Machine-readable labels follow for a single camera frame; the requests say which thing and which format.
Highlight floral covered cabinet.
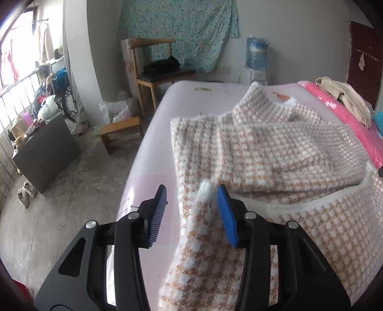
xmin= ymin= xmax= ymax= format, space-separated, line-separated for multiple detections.
xmin=120 ymin=38 xmax=141 ymax=90

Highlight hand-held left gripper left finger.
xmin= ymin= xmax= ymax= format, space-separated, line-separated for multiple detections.
xmin=34 ymin=184 xmax=168 ymax=311

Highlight beige garment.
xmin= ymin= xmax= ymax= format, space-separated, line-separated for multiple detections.
xmin=315 ymin=76 xmax=374 ymax=130

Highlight hanging pale clothes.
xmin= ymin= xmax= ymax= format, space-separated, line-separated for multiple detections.
xmin=31 ymin=21 xmax=56 ymax=63

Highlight teal floral hanging cloth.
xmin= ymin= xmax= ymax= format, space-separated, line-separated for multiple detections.
xmin=118 ymin=0 xmax=240 ymax=73

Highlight white plastic bags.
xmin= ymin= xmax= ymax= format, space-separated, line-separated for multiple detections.
xmin=99 ymin=90 xmax=140 ymax=124

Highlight black bag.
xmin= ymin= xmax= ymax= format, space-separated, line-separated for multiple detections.
xmin=143 ymin=56 xmax=182 ymax=75

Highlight blue water bottle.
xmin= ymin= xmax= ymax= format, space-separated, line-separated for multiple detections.
xmin=245 ymin=35 xmax=270 ymax=72

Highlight wooden chair with dark seat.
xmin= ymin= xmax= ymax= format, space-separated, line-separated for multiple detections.
xmin=129 ymin=38 xmax=198 ymax=117

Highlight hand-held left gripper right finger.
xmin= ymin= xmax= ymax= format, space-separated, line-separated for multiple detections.
xmin=217 ymin=184 xmax=350 ymax=311

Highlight white water dispenser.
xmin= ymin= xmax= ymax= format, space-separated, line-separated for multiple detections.
xmin=248 ymin=70 xmax=270 ymax=87

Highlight metal railing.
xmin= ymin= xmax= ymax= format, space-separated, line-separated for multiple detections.
xmin=0 ymin=67 xmax=41 ymax=192

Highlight dark red door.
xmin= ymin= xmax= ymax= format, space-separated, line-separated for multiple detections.
xmin=347 ymin=20 xmax=383 ymax=111

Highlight wheelchair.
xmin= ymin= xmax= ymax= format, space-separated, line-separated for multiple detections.
xmin=33 ymin=67 xmax=80 ymax=123

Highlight pink printed blanket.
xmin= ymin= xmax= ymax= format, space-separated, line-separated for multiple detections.
xmin=298 ymin=80 xmax=383 ymax=168

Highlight dark board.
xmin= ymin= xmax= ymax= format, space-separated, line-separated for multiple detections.
xmin=12 ymin=114 xmax=82 ymax=194

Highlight small wooden stool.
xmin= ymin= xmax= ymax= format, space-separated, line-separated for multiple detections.
xmin=99 ymin=116 xmax=144 ymax=155

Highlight beige white houndstooth coat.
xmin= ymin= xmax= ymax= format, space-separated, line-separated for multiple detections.
xmin=158 ymin=81 xmax=383 ymax=311

